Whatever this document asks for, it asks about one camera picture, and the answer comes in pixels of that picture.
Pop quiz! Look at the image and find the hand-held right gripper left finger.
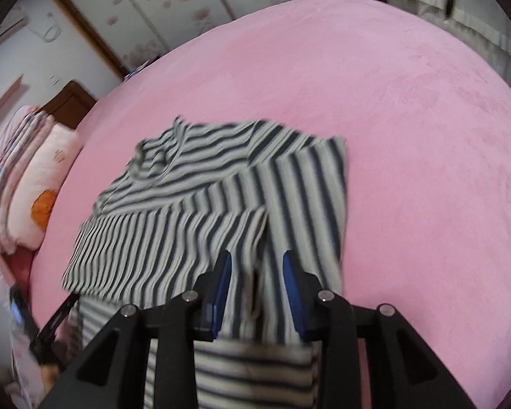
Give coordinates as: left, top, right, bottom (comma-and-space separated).
38, 251, 233, 409

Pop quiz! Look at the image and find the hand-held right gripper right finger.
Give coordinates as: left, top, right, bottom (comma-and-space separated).
282, 251, 478, 409

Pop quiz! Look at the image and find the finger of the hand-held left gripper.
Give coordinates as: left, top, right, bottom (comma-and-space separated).
38, 293, 81, 347
9, 287, 39, 342

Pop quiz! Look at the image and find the folded striped quilt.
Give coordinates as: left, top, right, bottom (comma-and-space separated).
0, 106, 56, 243

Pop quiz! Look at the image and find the light wooden wall shelf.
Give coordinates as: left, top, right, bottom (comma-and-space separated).
0, 74, 24, 131

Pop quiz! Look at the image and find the floral sliding door wardrobe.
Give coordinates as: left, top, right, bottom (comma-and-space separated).
47, 0, 320, 79

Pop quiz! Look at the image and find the black white striped shirt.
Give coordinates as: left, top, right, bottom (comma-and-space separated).
61, 116, 349, 409

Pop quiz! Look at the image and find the pink plush bed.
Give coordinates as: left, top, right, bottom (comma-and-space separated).
28, 0, 511, 409

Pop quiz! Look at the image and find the pink cartoon print pillow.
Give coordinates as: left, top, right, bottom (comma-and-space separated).
9, 125, 83, 252

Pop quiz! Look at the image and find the dark nightstand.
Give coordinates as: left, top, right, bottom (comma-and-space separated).
121, 62, 150, 79

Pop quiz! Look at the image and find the dark wooden headboard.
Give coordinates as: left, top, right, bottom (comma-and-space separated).
40, 80, 98, 131

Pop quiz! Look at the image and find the white air conditioner cable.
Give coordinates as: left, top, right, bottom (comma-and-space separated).
43, 13, 63, 43

